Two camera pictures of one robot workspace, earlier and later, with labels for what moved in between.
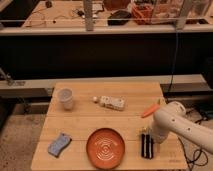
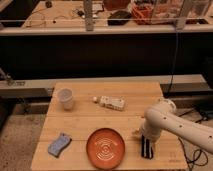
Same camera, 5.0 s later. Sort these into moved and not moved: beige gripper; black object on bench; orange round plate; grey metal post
Moved: beige gripper
Not moved: black object on bench; grey metal post; orange round plate
